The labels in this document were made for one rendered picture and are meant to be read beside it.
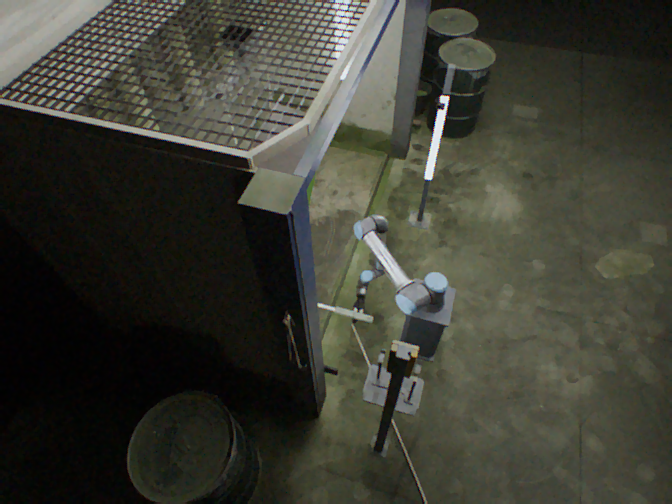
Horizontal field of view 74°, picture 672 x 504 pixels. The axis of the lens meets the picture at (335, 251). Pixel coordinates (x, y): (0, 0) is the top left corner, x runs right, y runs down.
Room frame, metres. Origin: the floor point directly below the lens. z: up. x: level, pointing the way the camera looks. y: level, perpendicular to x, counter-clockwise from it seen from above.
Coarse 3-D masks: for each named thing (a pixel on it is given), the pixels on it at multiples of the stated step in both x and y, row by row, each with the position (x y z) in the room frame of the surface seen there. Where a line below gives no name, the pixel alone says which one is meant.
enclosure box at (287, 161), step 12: (276, 108) 2.33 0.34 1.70; (288, 108) 2.34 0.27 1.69; (276, 120) 2.22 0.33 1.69; (288, 120) 2.24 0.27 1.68; (300, 120) 2.25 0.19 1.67; (276, 132) 2.12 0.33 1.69; (300, 144) 2.05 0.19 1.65; (276, 156) 1.93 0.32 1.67; (288, 156) 1.94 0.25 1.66; (300, 156) 1.95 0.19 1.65; (264, 168) 1.83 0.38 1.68; (276, 168) 1.84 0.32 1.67; (288, 168) 1.85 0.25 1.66; (312, 180) 2.33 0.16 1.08; (312, 192) 2.34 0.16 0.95
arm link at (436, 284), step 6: (426, 276) 1.59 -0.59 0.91; (432, 276) 1.59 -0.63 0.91; (438, 276) 1.59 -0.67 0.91; (444, 276) 1.60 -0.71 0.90; (420, 282) 1.58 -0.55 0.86; (426, 282) 1.54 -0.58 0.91; (432, 282) 1.54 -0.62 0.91; (438, 282) 1.54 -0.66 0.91; (444, 282) 1.54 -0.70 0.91; (426, 288) 1.51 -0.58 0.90; (432, 288) 1.50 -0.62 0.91; (438, 288) 1.50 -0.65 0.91; (444, 288) 1.50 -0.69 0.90; (432, 294) 1.48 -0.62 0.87; (438, 294) 1.48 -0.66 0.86; (432, 300) 1.46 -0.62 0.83; (438, 300) 1.49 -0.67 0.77
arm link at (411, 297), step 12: (360, 228) 1.95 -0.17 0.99; (372, 228) 1.96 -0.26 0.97; (372, 240) 1.86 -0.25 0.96; (372, 252) 1.80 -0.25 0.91; (384, 252) 1.77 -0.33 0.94; (384, 264) 1.70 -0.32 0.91; (396, 264) 1.69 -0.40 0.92; (396, 276) 1.60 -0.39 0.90; (396, 288) 1.55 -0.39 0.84; (408, 288) 1.51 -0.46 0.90; (420, 288) 1.51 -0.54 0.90; (408, 300) 1.42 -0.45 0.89; (420, 300) 1.43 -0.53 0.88; (408, 312) 1.38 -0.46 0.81
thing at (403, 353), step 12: (408, 348) 0.77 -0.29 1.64; (396, 360) 0.73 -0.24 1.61; (408, 360) 0.72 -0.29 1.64; (396, 372) 0.73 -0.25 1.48; (396, 384) 0.72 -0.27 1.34; (396, 396) 0.72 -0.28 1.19; (384, 408) 0.73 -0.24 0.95; (384, 420) 0.73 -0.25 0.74; (384, 432) 0.72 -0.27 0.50; (384, 444) 0.72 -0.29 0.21
